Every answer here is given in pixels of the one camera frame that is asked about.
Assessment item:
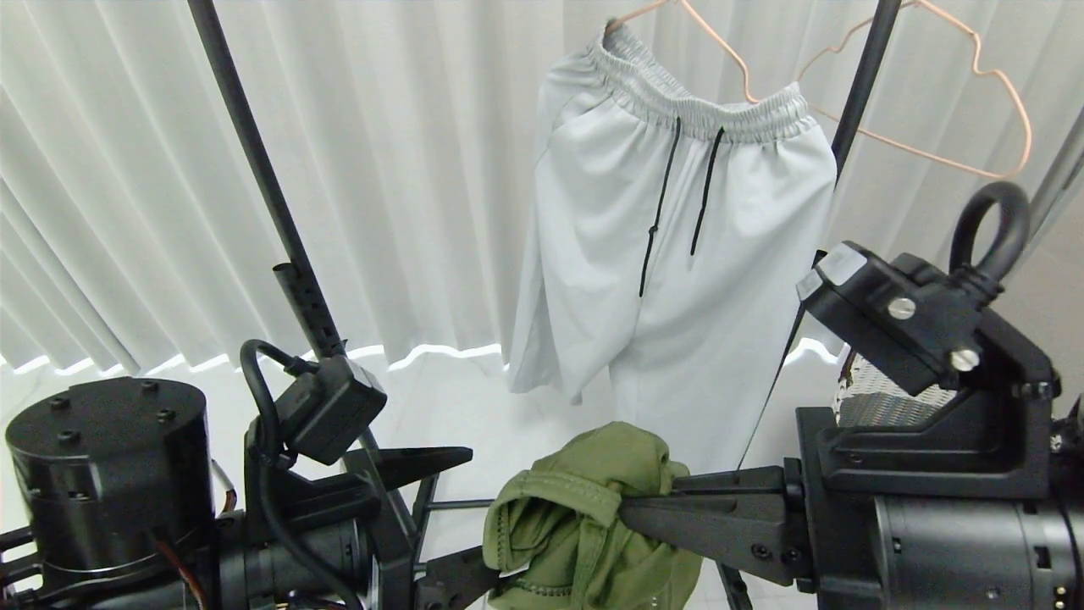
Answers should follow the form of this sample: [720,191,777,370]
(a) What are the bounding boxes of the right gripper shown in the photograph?
[617,408,1084,610]

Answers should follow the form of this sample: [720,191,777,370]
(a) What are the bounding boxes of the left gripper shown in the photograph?
[216,446,510,610]

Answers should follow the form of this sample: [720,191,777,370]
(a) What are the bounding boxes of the green garment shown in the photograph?
[481,421,704,610]

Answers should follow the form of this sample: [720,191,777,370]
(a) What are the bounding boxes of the pale grey shorts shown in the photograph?
[506,21,839,475]

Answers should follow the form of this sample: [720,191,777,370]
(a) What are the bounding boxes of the pink clothes hanger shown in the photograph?
[796,0,1034,180]
[603,0,760,104]

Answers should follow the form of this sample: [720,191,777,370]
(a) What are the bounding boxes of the white laundry basket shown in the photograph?
[834,352,960,430]

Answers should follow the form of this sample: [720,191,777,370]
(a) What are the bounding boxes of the black clothes rack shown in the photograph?
[186,0,903,610]

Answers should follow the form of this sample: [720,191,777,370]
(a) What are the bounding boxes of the white curtain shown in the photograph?
[0,0,1084,378]

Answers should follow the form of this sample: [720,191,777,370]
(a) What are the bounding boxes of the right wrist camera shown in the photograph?
[796,241,1059,501]

